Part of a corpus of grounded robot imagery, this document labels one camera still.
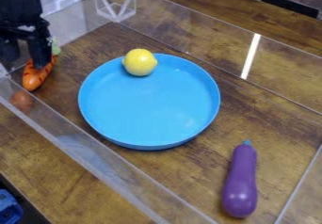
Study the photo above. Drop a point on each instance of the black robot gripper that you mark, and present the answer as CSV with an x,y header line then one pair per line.
x,y
22,24

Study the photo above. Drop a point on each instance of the orange toy carrot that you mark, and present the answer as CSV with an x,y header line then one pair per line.
x,y
34,77

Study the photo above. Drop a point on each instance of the white patterned curtain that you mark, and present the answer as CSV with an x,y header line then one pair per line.
x,y
73,18

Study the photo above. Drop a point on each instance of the yellow toy lemon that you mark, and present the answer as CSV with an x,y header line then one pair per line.
x,y
140,62

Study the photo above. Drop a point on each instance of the blue round plate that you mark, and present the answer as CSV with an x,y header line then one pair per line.
x,y
153,112

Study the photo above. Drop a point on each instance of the blue plastic object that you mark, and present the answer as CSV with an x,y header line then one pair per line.
x,y
11,210

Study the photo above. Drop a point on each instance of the purple toy eggplant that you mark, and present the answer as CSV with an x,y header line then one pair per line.
x,y
240,196

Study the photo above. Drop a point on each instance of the clear acrylic tray enclosure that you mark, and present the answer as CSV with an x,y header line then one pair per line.
x,y
263,52

